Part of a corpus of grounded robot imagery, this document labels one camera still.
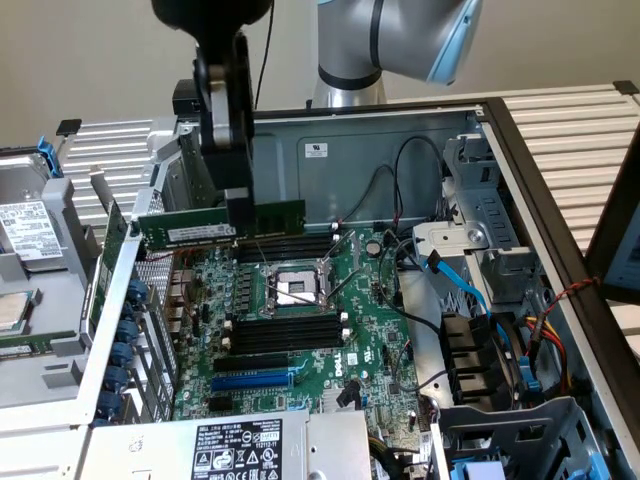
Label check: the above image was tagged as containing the yellow red power wire bundle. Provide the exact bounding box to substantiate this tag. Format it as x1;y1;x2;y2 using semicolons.
517;312;574;394

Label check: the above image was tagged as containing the metal port connector block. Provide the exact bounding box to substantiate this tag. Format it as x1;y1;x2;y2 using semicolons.
164;269;195;335

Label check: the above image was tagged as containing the blue expansion slot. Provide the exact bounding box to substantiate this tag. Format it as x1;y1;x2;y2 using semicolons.
209;368;295;394

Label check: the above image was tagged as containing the CPU socket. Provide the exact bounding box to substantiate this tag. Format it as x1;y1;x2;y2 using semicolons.
258;259;335;320

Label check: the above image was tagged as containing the black case fan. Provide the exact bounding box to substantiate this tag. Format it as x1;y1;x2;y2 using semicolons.
438;310;529;407

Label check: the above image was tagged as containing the silver metal disk bay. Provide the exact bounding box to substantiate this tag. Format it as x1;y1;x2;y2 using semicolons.
412;133;544;307

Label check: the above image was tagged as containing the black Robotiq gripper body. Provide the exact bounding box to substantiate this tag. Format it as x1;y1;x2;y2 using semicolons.
152;0;274;61

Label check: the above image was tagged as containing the blue plastic block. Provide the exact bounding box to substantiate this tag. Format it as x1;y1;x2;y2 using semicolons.
451;458;507;480

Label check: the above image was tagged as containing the low looped black wire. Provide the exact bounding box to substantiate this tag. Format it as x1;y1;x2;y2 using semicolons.
337;164;404;226

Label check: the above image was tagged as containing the long black expansion slot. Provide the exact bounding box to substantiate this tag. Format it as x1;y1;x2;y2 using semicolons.
213;351;290;374

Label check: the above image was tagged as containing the thin metal locking lever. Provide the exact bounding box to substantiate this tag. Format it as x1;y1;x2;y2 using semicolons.
324;269;364;304
251;241;275;267

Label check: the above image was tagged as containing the grey perforated drive cage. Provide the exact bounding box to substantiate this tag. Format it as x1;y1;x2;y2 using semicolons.
430;395;619;480

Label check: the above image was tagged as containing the black fan wire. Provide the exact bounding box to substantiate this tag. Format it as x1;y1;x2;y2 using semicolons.
377;229;444;334

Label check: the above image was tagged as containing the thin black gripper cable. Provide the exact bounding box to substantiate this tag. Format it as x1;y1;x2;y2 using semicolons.
252;0;275;110

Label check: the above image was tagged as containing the silver CPU chip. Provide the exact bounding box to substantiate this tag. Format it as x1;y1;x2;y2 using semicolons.
0;288;42;335

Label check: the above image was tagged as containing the green RAM stick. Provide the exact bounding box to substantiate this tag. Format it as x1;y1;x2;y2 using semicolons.
137;198;307;250
0;342;54;359

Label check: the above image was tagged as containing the blue plastic latch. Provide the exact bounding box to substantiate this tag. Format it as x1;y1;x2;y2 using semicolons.
519;355;545;397

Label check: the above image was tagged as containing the black box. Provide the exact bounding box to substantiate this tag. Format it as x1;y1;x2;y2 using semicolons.
172;78;206;116

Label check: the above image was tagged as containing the blue plastic tab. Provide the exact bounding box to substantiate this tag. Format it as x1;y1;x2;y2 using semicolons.
588;447;610;480

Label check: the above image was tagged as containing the white label sticker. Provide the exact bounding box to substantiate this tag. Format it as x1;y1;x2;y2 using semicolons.
297;139;330;159

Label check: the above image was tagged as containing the green Dell motherboard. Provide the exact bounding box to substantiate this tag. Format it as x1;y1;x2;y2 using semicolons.
172;227;426;466

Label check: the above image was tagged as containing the small silver chipset heatsink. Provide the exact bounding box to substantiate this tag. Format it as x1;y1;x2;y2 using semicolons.
322;385;362;414

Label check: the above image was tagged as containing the black framed monitor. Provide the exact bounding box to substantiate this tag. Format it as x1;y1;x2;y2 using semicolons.
584;139;640;307

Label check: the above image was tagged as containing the blue plastic clip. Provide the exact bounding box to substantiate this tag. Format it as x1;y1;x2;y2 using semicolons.
35;137;64;180

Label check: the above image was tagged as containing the silver power supply with label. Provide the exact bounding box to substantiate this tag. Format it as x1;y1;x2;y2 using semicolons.
87;409;374;480

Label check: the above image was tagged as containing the blue SATA wire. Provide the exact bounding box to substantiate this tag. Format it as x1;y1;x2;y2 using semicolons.
423;251;516;361

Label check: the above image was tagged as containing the open grey PC case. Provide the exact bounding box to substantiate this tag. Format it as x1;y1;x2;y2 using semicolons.
74;97;640;480

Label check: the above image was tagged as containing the tall looped black wire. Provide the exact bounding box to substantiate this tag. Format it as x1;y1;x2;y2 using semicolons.
392;135;447;224

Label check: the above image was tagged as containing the silver hard disk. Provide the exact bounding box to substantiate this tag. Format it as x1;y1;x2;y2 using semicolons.
0;152;62;272

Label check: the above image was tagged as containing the grey parts rack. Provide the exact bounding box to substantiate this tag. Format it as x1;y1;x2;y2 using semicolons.
0;144;109;416

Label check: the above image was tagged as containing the green graphics card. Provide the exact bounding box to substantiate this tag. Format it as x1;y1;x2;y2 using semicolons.
84;167;130;341

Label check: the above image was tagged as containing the red black twisted wire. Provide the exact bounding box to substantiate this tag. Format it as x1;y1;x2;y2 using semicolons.
542;276;603;314

